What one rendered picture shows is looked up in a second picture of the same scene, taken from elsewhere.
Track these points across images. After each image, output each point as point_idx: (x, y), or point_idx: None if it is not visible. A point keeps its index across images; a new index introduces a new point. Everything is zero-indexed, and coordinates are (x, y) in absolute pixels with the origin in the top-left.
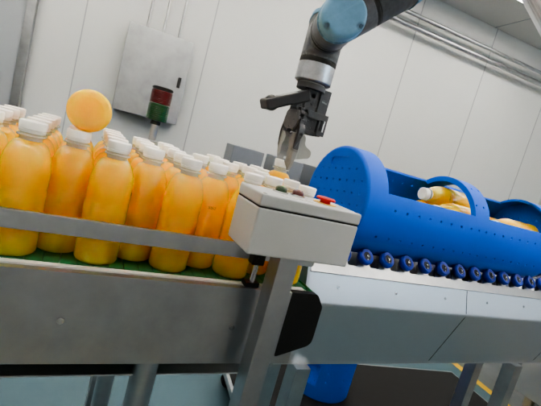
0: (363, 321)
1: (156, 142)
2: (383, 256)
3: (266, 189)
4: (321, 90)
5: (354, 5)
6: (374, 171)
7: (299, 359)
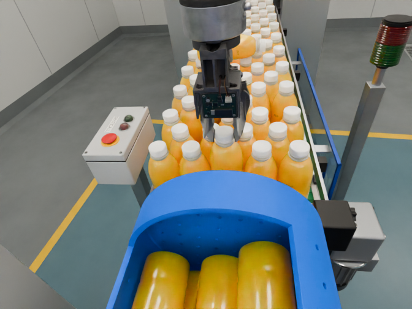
0: None
1: (370, 87)
2: None
3: (131, 113)
4: (192, 45)
5: None
6: (146, 203)
7: None
